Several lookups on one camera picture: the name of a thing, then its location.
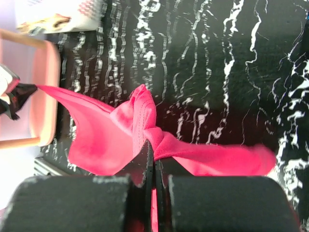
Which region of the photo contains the pink three tier shelf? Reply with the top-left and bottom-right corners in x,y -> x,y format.
0,29 -> 60,149

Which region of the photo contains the white plastic basket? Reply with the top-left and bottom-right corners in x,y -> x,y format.
14,0 -> 104,35

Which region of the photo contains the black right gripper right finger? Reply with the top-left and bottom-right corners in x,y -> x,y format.
155,158 -> 300,232

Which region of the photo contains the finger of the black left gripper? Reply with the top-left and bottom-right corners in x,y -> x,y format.
6,83 -> 38,120

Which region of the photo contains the red t shirt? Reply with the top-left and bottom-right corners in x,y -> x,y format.
36,83 -> 277,232

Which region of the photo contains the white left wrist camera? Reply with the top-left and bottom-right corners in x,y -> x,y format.
0,64 -> 20,96

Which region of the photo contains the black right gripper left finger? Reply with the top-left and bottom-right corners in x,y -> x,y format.
0,142 -> 154,232

